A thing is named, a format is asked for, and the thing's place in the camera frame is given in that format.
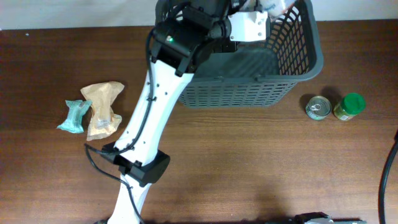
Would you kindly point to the green-lidded glass jar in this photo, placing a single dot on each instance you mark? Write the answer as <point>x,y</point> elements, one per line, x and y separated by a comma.
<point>350,106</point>

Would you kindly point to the multipack of tissue packets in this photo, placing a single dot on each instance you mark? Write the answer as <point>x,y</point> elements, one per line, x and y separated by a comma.
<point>274,8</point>

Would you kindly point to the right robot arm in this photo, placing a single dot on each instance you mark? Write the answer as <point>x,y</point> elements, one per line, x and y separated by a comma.
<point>322,218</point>

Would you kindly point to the brown paper bag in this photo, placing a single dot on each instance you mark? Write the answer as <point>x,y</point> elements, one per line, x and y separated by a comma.
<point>104,122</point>

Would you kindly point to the silver pull-tab tin can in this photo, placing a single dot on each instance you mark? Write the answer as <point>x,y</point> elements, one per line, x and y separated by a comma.
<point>318,108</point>

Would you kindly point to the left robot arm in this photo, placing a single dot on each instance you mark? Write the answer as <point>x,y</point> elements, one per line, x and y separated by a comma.
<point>184,36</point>

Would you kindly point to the teal snack packet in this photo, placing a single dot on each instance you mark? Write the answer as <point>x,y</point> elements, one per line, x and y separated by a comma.
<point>73,122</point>

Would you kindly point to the grey plastic shopping basket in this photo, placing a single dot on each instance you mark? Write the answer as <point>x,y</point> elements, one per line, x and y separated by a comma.
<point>259,74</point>

